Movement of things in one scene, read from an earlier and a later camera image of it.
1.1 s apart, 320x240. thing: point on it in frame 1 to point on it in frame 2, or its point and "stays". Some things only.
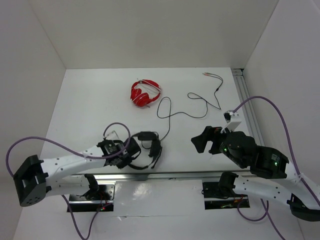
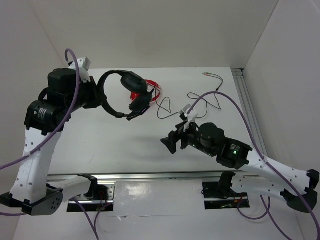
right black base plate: (216, 197) stays
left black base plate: (100, 197) stays
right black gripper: (198, 141) to (174, 136)
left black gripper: (127, 160) to (97, 97)
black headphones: (149, 139) to (141, 95)
